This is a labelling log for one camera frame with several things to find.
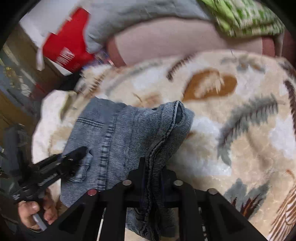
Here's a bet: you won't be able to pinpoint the blue denim pants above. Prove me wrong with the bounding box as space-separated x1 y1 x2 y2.
60 98 194 240

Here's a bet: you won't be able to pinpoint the person's left hand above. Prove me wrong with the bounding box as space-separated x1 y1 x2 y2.
18 189 58 230

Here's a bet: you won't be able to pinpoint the cream leaf-pattern fleece blanket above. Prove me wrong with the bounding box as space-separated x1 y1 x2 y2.
32 50 295 240

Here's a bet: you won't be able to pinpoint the wooden glass-door cabinet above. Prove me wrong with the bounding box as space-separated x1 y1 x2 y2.
1 25 64 137

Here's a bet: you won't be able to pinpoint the red printed bag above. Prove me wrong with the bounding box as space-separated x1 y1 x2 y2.
36 7 95 73

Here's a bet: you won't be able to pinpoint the pink bed sheet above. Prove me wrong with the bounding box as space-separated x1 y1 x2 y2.
106 18 275 67

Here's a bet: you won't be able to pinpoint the grey quilted pillow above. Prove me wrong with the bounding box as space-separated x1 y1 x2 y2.
83 0 214 54

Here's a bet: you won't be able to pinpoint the green patterned cloth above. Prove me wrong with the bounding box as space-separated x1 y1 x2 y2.
203 0 285 38

